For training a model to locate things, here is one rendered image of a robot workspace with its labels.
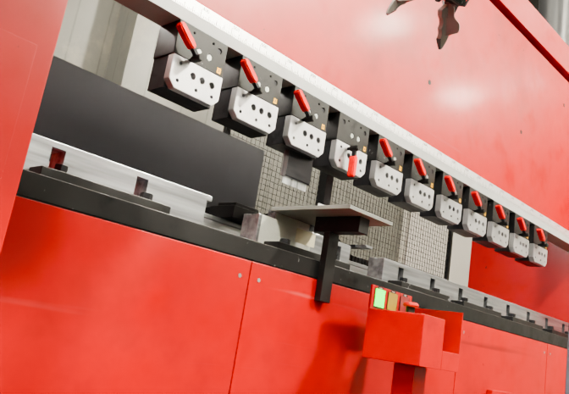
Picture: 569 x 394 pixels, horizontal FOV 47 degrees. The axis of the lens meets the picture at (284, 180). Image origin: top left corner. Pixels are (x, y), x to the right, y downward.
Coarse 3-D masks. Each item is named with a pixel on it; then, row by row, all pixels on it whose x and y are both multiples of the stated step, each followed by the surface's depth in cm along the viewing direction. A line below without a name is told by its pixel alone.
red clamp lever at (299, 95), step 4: (296, 92) 173; (300, 92) 172; (296, 96) 173; (300, 96) 173; (304, 96) 173; (300, 100) 173; (304, 100) 173; (300, 104) 174; (304, 104) 174; (304, 108) 174; (308, 108) 174; (304, 112) 175; (308, 112) 175; (308, 116) 175; (312, 116) 175; (304, 120) 177; (308, 120) 176; (312, 120) 175
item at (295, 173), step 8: (288, 152) 179; (288, 160) 178; (296, 160) 180; (304, 160) 183; (312, 160) 185; (288, 168) 178; (296, 168) 180; (304, 168) 183; (288, 176) 178; (296, 176) 180; (304, 176) 182; (288, 184) 179; (296, 184) 181; (304, 184) 183
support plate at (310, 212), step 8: (272, 208) 171; (280, 208) 169; (288, 208) 167; (296, 208) 165; (304, 208) 163; (312, 208) 161; (320, 208) 159; (328, 208) 158; (336, 208) 156; (344, 208) 154; (352, 208) 154; (360, 208) 156; (288, 216) 175; (296, 216) 173; (304, 216) 171; (312, 216) 170; (320, 216) 168; (328, 216) 166; (368, 216) 158; (376, 216) 160; (312, 224) 180; (376, 224) 166; (384, 224) 164; (392, 224) 165
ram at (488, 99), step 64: (128, 0) 145; (256, 0) 168; (320, 0) 187; (384, 0) 211; (320, 64) 185; (384, 64) 209; (448, 64) 239; (512, 64) 279; (384, 128) 207; (448, 128) 236; (512, 128) 276; (512, 192) 272
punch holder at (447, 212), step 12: (444, 180) 232; (456, 180) 238; (444, 192) 231; (456, 192) 238; (444, 204) 230; (456, 204) 237; (420, 216) 234; (432, 216) 231; (444, 216) 230; (456, 216) 236
